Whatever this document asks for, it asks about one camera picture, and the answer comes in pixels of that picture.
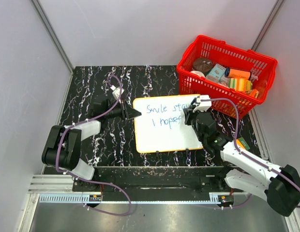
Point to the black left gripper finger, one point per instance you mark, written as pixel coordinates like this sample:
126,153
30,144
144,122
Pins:
128,108
133,114

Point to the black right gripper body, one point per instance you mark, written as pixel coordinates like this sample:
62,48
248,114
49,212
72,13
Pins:
193,116

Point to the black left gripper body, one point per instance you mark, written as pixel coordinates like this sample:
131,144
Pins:
118,110

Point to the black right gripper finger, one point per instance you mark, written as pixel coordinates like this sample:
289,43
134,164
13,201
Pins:
187,120
188,110

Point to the yellow framed whiteboard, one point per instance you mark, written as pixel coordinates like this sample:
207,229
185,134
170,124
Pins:
161,125

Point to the white blue whiteboard marker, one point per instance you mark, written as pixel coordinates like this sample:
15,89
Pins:
192,104

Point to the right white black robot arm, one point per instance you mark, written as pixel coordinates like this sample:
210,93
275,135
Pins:
278,186

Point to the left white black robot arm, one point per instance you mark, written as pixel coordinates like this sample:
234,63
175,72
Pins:
65,148

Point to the white round lid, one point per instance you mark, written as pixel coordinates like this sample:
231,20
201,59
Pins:
198,73

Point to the brown round package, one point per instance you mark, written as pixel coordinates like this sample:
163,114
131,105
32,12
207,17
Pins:
203,65

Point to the teal white box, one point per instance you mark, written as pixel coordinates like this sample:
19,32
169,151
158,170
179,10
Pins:
216,73

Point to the orange sponge package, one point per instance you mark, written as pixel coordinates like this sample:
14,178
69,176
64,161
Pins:
242,143

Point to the orange blue can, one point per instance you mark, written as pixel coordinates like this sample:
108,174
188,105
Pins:
236,73

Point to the red plastic shopping basket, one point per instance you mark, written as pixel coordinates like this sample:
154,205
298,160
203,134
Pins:
227,100

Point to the yellow green sponge pack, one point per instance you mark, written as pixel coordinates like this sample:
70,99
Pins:
240,84

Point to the small orange box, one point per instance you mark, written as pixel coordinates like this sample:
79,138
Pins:
253,93

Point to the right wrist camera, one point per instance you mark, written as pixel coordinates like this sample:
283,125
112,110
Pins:
203,103

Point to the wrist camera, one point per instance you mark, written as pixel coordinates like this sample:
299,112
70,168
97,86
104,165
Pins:
203,103
116,91

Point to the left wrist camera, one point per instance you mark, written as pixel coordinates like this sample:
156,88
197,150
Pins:
116,91

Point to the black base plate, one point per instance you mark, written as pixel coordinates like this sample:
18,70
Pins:
206,179

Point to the white slotted cable duct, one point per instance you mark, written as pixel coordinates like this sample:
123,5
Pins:
150,196

